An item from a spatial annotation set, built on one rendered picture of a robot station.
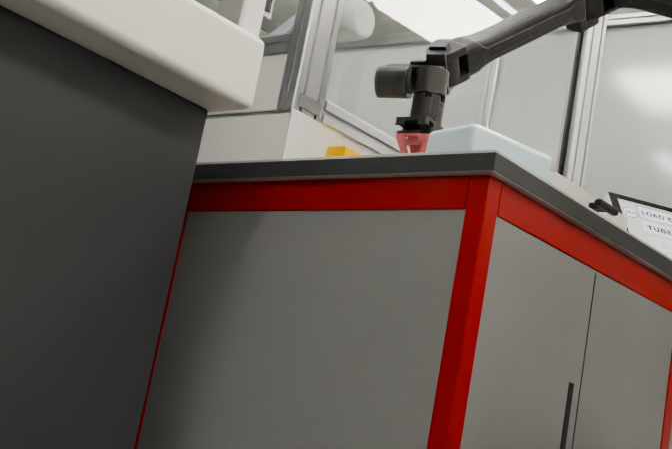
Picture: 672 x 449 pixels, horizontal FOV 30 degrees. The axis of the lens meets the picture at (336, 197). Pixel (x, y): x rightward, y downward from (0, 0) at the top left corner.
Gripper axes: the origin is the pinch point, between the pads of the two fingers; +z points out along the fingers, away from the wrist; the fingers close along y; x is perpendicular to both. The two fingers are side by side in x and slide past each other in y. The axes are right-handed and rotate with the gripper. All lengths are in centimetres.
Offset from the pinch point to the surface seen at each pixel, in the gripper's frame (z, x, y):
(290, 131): -3.5, -18.2, 13.9
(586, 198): -4.1, 21.6, -24.7
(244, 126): -4.9, -28.9, 12.9
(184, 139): 13, -6, 55
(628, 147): -72, -29, -190
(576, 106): -43, -4, -78
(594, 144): -73, -41, -191
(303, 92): -11.3, -18.3, 12.1
